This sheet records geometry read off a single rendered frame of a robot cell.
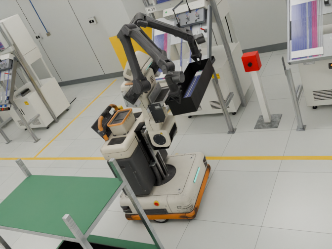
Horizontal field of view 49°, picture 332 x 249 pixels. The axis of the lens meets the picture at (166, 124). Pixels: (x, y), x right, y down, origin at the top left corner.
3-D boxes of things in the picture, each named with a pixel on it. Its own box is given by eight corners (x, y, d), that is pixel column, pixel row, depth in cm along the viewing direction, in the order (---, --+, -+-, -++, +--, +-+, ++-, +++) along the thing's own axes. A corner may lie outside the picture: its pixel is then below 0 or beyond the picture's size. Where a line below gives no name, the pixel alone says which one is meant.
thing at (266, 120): (277, 128, 360) (258, 58, 324) (254, 129, 374) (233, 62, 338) (282, 114, 377) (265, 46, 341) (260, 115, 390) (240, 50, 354)
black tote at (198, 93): (193, 75, 284) (188, 62, 279) (214, 70, 276) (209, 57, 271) (173, 115, 240) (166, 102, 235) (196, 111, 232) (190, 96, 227)
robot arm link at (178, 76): (170, 63, 227) (161, 65, 221) (184, 61, 220) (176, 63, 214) (173, 82, 230) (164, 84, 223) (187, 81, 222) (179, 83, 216)
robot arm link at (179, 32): (135, 17, 253) (136, 25, 246) (138, 10, 249) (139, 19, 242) (189, 35, 269) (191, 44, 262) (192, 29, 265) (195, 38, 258)
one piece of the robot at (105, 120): (108, 149, 294) (87, 131, 288) (125, 125, 321) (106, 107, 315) (116, 144, 287) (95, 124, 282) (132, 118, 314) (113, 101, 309)
